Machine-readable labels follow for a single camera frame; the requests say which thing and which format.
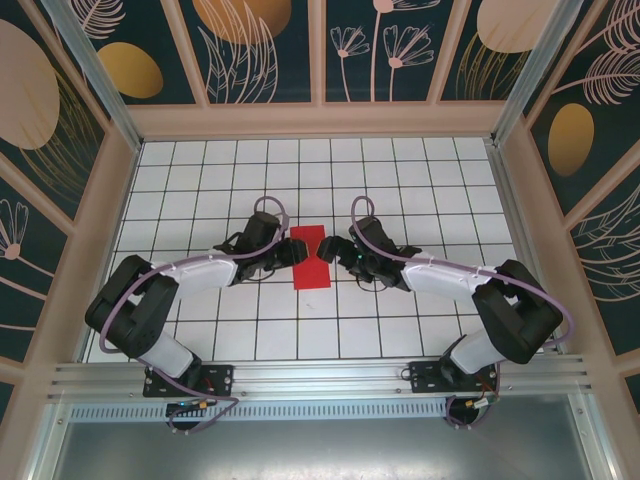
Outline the red paper sheet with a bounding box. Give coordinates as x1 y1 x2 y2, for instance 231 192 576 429
289 225 334 291

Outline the grey metal sheet panel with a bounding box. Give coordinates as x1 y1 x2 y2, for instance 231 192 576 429
29 417 616 480

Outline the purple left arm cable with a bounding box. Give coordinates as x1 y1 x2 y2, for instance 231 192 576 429
99 195 292 435

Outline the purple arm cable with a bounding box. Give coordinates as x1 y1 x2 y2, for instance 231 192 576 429
99 195 292 435
349 194 576 432

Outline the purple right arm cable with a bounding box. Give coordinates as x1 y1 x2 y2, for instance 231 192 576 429
349 194 576 432

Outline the long aluminium mounting rail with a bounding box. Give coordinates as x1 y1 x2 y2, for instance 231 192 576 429
47 353 596 401

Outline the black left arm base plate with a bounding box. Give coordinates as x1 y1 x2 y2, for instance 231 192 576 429
143 363 236 399

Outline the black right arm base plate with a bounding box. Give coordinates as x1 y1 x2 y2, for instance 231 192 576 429
408 360 501 394

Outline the slotted grey cable duct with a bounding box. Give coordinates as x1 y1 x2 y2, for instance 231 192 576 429
69 404 450 421

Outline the aluminium corner post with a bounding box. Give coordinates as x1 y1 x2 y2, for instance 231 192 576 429
42 0 145 151
491 0 600 147

